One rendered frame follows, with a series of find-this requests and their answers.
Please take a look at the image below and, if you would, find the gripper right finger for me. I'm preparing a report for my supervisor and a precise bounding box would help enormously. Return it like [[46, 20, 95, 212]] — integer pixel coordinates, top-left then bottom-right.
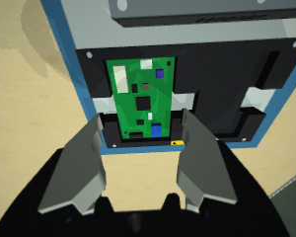
[[177, 108, 290, 237]]

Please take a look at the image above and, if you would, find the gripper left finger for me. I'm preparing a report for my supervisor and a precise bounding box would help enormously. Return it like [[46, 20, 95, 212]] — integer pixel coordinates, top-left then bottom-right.
[[0, 113, 107, 237]]

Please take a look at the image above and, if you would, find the green circuit board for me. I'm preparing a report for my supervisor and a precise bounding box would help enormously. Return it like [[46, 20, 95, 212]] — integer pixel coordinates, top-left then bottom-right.
[[106, 57, 175, 139]]

